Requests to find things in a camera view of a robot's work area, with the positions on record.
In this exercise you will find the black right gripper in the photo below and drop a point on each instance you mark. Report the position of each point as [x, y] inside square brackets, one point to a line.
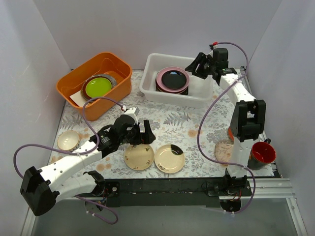
[204, 66]

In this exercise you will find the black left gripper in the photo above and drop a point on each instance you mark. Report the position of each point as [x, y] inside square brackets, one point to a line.
[139, 134]

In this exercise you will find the cream floral plate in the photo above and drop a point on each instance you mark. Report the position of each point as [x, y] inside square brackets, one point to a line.
[139, 157]

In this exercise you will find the black round plate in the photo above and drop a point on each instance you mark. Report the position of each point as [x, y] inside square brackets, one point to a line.
[174, 79]

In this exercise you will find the black floral rectangular plate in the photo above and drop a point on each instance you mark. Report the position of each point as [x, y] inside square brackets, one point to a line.
[187, 92]

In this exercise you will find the cream plate with green patch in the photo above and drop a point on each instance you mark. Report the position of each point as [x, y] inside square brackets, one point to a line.
[169, 159]

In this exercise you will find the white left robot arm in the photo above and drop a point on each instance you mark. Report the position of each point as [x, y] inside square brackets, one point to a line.
[60, 170]

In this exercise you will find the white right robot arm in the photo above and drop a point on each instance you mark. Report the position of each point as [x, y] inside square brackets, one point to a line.
[247, 121]

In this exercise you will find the white plastic bin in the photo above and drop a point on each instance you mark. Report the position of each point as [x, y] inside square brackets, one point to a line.
[200, 91]

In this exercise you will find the dark red plate in bin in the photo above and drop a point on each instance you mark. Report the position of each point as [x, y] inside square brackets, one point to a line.
[111, 78]

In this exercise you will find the white square plate in bin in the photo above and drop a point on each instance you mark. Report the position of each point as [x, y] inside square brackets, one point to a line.
[78, 99]

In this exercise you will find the orange plastic bin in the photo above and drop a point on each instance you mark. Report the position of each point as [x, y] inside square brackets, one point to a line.
[103, 63]

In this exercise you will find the floral table mat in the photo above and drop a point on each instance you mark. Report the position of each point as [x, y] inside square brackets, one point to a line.
[170, 124]

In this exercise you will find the lime green plate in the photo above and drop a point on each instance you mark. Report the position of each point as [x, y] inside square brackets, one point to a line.
[98, 87]

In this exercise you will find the red small bowl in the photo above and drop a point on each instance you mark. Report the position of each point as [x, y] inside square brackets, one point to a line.
[231, 137]

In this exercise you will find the pink speckled glass plate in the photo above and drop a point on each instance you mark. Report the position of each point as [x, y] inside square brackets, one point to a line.
[223, 150]

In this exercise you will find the small cream bowl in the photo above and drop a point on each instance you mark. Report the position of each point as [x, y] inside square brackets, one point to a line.
[68, 140]

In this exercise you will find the black skull mug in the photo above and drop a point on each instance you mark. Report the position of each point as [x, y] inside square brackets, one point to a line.
[262, 154]

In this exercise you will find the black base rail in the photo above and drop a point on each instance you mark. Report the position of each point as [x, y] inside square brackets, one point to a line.
[160, 189]

